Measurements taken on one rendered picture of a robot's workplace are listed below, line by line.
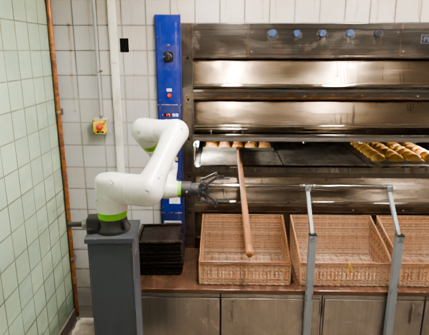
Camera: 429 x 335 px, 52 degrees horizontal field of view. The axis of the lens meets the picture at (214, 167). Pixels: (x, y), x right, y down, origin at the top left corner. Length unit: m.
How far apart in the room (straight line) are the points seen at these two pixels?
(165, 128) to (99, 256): 0.64
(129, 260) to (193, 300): 0.91
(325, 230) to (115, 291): 1.63
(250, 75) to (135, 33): 0.76
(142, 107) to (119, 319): 1.42
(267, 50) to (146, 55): 0.77
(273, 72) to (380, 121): 0.77
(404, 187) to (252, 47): 1.39
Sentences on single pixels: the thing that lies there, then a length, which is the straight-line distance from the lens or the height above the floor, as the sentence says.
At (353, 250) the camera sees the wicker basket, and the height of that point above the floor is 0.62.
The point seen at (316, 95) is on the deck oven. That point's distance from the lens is 2.93.
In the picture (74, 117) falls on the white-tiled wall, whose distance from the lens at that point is 3.05.
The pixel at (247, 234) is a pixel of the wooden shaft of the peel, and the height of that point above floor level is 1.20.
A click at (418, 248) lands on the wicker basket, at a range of 3.33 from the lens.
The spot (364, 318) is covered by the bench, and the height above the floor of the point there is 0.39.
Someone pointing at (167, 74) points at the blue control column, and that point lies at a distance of 2.85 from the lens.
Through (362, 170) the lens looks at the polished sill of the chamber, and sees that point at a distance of 3.10.
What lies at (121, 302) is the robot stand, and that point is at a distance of 2.00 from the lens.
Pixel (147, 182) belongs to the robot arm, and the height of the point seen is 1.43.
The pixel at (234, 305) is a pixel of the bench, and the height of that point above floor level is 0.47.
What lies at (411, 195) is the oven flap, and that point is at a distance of 3.25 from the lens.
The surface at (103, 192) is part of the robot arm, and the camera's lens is 1.83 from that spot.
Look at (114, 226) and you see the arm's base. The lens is 1.88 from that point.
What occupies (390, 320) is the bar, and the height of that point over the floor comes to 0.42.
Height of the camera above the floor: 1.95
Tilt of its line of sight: 15 degrees down
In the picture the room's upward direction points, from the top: straight up
